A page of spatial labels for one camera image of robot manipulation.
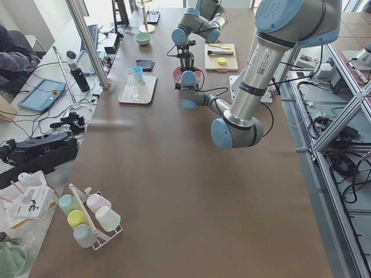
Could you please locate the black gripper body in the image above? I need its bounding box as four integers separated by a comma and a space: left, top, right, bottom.
176, 40, 196, 58

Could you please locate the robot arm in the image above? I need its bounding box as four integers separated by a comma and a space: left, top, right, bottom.
172, 1, 341, 149
172, 0, 228, 53

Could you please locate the light blue cup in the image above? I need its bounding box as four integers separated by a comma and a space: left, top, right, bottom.
132, 65, 144, 83

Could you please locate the pink cup on rack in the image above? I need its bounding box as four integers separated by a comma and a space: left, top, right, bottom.
86, 193, 111, 213

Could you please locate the white cup on rack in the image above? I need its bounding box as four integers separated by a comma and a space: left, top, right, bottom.
95, 206, 121, 232

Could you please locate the green cup on rack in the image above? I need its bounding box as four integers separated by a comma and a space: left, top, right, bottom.
58, 194, 80, 216

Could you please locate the yellow cup on rack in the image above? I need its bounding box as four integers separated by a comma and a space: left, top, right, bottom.
67, 210, 88, 229

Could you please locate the grey-blue cup on rack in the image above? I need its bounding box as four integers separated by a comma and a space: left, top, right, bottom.
73, 224, 97, 248

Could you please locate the pink bowl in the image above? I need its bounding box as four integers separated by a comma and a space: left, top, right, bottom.
172, 66, 203, 85

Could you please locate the steel muddler black tip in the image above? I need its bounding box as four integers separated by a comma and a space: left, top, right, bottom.
207, 50, 234, 56

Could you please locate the bamboo cutting board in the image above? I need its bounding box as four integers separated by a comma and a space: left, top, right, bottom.
205, 43, 239, 71

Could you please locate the half lemon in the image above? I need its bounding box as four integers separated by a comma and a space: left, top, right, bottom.
218, 57, 226, 65

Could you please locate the grey folded cloth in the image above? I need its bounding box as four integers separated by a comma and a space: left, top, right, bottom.
136, 59, 155, 72

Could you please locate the yellow plastic knife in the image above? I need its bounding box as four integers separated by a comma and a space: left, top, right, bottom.
208, 43, 230, 49

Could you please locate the green bowl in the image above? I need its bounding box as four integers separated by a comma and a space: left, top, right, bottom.
135, 32, 151, 46

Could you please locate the wooden mug tree stand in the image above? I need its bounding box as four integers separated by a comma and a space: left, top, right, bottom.
136, 0, 155, 34

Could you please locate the black tray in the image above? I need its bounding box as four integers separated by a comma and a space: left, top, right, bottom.
146, 11, 160, 24

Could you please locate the cream rabbit tray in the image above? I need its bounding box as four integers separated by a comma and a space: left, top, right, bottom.
118, 72, 157, 104

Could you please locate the clear wine glass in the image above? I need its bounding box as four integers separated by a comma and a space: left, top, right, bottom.
125, 69, 139, 101

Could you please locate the blue teach pendant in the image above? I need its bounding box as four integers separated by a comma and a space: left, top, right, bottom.
76, 50, 95, 75
17, 79, 66, 112

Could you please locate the black thermos bottle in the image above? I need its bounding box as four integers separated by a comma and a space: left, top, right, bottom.
67, 59, 90, 92

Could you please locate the black bag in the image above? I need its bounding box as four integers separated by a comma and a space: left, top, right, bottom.
1, 132, 78, 189

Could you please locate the white product box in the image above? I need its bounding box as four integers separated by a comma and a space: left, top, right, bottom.
14, 186, 55, 220

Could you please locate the aluminium frame post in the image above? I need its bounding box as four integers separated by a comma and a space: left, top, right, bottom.
66, 0, 110, 90

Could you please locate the white wire cup rack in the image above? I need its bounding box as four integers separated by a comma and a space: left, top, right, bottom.
68, 183, 124, 251

